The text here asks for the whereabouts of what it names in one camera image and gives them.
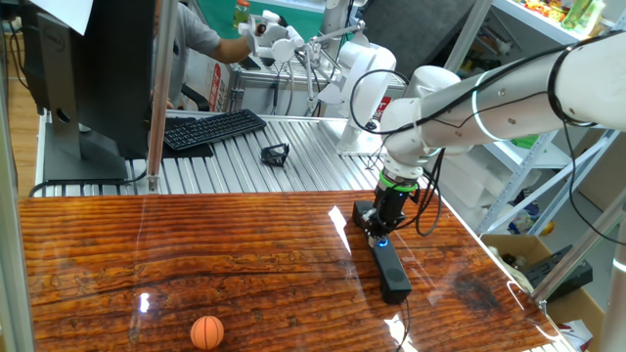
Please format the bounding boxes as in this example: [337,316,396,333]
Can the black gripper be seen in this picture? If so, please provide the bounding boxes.
[365,187,412,245]

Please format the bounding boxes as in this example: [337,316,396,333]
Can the white haptic control device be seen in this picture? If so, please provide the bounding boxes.
[238,9,368,116]

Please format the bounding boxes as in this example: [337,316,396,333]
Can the bare forearm of grey-shirt person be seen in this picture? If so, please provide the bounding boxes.
[212,34,253,65]

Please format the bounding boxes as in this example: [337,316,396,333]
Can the white foam blocks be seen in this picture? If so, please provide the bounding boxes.
[429,146,544,231]

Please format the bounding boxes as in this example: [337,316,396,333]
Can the small black stand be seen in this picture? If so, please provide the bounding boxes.
[260,142,291,168]

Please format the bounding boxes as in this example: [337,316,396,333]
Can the green bag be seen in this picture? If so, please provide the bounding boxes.
[511,135,540,151]

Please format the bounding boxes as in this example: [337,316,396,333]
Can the black device in carton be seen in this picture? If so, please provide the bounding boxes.
[522,243,594,302]

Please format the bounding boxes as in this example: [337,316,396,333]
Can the white shelf rack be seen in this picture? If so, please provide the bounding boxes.
[459,0,626,236]

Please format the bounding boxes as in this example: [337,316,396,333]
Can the silver metal cabinet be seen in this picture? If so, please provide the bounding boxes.
[228,63,343,117]

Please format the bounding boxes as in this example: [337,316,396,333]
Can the wood grain table mat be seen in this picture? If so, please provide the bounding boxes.
[18,189,563,352]

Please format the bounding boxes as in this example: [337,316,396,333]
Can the black keyboard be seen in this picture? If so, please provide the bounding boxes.
[162,108,268,152]

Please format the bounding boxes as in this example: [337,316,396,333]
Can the dark grey partition panel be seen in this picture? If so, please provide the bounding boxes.
[361,0,478,74]

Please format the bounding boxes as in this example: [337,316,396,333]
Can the small orange basketball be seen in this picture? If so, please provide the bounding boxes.
[189,315,226,351]

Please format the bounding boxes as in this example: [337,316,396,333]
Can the black desk pad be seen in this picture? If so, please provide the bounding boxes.
[160,115,215,160]

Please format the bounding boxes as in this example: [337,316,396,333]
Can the brown cardboard box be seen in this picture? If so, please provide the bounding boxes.
[481,233,606,352]

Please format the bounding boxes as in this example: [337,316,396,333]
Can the white carton with red print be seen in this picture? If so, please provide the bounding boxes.
[185,48,231,113]

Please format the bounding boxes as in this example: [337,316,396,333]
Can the black chair armrest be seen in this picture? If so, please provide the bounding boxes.
[179,82,211,112]

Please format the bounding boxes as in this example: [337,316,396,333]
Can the green drink bottle orange cap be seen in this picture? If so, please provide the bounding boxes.
[233,0,250,28]

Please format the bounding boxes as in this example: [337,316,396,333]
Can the grey shirt person torso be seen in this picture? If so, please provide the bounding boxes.
[154,0,224,107]

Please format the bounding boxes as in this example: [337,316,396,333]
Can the pale green plastic bottle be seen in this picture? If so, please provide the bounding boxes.
[584,0,606,33]

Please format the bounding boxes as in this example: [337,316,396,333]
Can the black monitor with stand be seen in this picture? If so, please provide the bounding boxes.
[19,0,157,183]

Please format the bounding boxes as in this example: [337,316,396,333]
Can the white paper sheet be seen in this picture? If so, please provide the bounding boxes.
[29,0,95,36]

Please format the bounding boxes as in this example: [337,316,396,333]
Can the green wrist flange ring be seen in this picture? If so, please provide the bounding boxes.
[378,170,421,194]

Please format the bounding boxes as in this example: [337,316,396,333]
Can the thin black speaker cable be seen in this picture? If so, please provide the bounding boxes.
[394,297,413,352]

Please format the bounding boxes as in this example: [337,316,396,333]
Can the aluminium frame post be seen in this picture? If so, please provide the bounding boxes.
[530,195,626,307]
[0,82,36,352]
[145,0,180,195]

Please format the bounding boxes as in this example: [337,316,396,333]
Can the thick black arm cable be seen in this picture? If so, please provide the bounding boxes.
[349,28,626,245]

